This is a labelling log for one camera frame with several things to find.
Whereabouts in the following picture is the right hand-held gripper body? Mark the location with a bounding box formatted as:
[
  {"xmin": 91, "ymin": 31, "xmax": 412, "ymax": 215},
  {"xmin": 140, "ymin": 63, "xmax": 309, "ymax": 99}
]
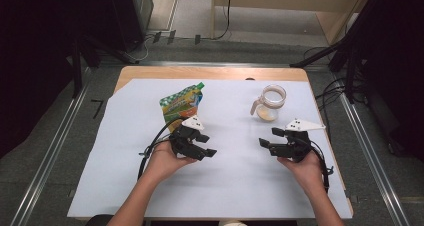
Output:
[{"xmin": 269, "ymin": 118, "xmax": 326, "ymax": 163}]

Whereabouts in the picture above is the long metal floor rail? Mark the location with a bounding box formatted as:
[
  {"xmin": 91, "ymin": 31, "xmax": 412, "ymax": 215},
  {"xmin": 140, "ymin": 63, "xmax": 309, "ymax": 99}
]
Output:
[
  {"xmin": 333, "ymin": 75, "xmax": 411, "ymax": 226},
  {"xmin": 9, "ymin": 85, "xmax": 89, "ymax": 226}
]

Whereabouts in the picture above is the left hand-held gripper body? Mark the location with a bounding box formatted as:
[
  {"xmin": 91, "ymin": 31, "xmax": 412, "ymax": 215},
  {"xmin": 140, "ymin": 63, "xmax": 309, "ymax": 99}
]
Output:
[{"xmin": 169, "ymin": 115, "xmax": 206, "ymax": 160}]

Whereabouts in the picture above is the right hand-held gripper black cable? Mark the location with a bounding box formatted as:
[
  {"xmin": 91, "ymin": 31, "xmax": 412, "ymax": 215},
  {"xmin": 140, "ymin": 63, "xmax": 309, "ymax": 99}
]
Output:
[{"xmin": 308, "ymin": 140, "xmax": 334, "ymax": 192}]

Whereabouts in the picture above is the white floor cable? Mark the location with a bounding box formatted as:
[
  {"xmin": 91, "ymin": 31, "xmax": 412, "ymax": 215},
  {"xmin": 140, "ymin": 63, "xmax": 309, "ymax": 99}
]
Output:
[{"xmin": 128, "ymin": 35, "xmax": 149, "ymax": 62}]

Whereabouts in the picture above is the person's right hand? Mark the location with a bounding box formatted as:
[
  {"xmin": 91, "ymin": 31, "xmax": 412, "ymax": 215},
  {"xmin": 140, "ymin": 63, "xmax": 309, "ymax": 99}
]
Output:
[{"xmin": 277, "ymin": 150, "xmax": 326, "ymax": 191}]

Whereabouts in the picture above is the white paper sheet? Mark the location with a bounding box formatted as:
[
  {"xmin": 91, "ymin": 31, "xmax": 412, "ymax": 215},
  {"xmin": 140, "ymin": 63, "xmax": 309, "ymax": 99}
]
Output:
[{"xmin": 67, "ymin": 78, "xmax": 354, "ymax": 220}]

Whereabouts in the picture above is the black hanging cable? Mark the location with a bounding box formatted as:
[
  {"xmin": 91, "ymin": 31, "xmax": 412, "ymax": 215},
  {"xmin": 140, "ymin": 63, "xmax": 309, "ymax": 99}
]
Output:
[{"xmin": 213, "ymin": 0, "xmax": 234, "ymax": 41}]

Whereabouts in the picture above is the wooden table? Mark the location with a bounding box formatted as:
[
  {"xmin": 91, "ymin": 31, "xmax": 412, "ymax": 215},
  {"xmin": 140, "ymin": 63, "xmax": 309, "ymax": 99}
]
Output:
[{"xmin": 74, "ymin": 65, "xmax": 354, "ymax": 220}]

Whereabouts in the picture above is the light wooden bench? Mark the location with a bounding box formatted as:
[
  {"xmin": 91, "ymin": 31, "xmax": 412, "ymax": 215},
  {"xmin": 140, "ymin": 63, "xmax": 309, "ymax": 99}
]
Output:
[{"xmin": 210, "ymin": 0, "xmax": 371, "ymax": 46}]

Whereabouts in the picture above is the left hand-held gripper black cable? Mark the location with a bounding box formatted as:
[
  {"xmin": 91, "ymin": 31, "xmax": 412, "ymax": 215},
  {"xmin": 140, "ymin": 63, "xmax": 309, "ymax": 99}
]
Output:
[{"xmin": 137, "ymin": 118, "xmax": 183, "ymax": 180}]

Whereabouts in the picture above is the hand-held gripper black cable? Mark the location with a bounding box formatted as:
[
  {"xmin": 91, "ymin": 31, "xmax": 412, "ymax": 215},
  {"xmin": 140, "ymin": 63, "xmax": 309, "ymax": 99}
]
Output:
[
  {"xmin": 308, "ymin": 140, "xmax": 334, "ymax": 192},
  {"xmin": 137, "ymin": 118, "xmax": 183, "ymax": 180}
]

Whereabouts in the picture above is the person's left hand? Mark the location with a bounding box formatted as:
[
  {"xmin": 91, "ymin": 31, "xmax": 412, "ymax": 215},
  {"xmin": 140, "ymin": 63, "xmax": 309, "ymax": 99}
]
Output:
[{"xmin": 143, "ymin": 140, "xmax": 198, "ymax": 184}]

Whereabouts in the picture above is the black floor cable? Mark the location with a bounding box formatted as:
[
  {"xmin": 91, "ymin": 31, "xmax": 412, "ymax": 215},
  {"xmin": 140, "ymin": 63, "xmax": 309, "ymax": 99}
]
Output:
[{"xmin": 314, "ymin": 77, "xmax": 348, "ymax": 134}]

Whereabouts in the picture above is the short metal floor rail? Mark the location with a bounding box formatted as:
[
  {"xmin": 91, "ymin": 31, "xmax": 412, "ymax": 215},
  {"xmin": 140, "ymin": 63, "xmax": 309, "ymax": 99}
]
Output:
[{"xmin": 139, "ymin": 60, "xmax": 291, "ymax": 69}]

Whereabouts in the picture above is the black metal stand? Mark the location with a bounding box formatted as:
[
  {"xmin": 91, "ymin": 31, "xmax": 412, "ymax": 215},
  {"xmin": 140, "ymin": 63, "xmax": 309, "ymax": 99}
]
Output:
[
  {"xmin": 68, "ymin": 35, "xmax": 138, "ymax": 99},
  {"xmin": 289, "ymin": 0, "xmax": 394, "ymax": 104}
]

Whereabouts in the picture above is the clear glass jar with lid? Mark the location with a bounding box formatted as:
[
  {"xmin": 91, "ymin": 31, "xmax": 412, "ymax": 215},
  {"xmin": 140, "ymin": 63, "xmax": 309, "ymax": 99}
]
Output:
[{"xmin": 249, "ymin": 84, "xmax": 288, "ymax": 123}]

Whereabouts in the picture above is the dark curtain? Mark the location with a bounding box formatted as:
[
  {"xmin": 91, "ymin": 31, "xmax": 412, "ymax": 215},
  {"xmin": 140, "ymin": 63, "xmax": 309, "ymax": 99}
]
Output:
[
  {"xmin": 0, "ymin": 0, "xmax": 84, "ymax": 160},
  {"xmin": 359, "ymin": 0, "xmax": 424, "ymax": 164}
]

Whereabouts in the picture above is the dark cabinet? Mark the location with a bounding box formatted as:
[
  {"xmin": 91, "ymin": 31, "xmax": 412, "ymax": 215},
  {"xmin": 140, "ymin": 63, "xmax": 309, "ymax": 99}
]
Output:
[{"xmin": 83, "ymin": 0, "xmax": 154, "ymax": 52}]

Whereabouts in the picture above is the yellow green spouted pouch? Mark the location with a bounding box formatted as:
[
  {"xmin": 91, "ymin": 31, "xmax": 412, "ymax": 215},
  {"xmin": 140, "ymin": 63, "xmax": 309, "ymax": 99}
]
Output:
[{"xmin": 159, "ymin": 81, "xmax": 205, "ymax": 133}]

